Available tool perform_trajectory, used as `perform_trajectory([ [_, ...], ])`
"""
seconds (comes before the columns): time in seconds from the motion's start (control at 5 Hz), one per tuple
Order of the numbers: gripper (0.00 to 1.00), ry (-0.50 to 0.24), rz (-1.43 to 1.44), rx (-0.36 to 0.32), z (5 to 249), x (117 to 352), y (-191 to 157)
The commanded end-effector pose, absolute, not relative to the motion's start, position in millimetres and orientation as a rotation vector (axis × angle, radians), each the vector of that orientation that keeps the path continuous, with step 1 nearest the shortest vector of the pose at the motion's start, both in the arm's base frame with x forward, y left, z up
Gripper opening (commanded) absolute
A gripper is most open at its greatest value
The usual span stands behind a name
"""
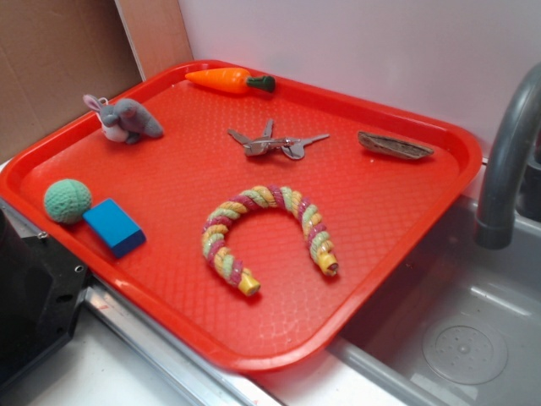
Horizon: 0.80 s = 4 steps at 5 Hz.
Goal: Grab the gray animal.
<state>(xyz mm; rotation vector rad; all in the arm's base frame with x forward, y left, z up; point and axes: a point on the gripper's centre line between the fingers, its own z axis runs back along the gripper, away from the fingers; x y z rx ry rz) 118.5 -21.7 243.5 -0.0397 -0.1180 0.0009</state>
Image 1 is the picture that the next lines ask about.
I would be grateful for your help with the gray plush bunny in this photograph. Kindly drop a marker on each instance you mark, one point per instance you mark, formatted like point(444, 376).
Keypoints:
point(125, 121)

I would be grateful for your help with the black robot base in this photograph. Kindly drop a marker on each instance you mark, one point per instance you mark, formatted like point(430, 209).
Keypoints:
point(42, 287)

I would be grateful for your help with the red plastic tray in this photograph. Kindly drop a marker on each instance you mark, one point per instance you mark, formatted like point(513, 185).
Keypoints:
point(376, 209)

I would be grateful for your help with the brown wood piece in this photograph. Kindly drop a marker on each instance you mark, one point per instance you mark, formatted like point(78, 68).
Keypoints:
point(390, 146)

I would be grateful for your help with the orange toy carrot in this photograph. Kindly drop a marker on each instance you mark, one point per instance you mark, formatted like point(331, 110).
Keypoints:
point(231, 80)

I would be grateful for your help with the blue rectangular block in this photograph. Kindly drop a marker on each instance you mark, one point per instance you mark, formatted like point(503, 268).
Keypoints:
point(120, 233)

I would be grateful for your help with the green knitted ball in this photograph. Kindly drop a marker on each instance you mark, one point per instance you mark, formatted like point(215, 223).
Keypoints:
point(67, 200)

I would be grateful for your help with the gray plastic sink basin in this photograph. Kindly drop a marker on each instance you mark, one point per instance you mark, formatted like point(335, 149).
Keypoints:
point(454, 324)

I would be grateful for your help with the gray sink faucet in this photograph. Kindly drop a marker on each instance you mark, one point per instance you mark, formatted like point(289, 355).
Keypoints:
point(511, 183)

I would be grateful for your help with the brown cardboard panel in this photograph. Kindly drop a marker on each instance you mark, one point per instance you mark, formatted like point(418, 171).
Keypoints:
point(53, 52)

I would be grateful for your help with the multicolour twisted rope toy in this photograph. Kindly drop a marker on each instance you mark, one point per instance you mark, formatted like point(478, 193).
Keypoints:
point(220, 258)

